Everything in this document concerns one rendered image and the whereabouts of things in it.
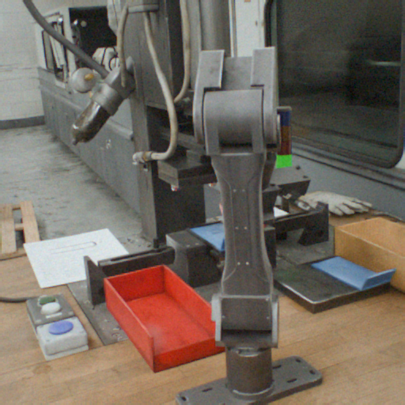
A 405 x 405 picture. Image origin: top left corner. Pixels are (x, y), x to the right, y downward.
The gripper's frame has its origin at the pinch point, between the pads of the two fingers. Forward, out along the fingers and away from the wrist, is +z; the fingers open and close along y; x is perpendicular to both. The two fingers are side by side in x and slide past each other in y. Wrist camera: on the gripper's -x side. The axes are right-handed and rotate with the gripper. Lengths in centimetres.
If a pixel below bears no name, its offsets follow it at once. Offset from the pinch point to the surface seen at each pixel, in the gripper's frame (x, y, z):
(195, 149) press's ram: 2.9, 16.9, -8.7
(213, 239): 1.9, 4.7, 4.2
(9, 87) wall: -70, 810, 452
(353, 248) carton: -24.4, -5.2, 3.5
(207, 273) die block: 3.8, 1.2, 9.8
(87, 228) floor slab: -44, 247, 238
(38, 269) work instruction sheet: 31.9, 24.0, 24.9
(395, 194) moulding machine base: -63, 21, 18
